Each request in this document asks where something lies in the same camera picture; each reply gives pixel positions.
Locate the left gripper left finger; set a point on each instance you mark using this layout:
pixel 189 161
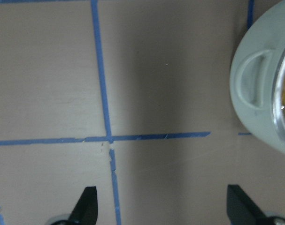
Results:
pixel 84 212

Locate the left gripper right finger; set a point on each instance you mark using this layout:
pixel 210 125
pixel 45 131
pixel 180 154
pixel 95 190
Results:
pixel 241 210

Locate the pale green cooking pot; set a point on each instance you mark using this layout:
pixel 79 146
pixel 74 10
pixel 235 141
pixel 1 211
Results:
pixel 257 76

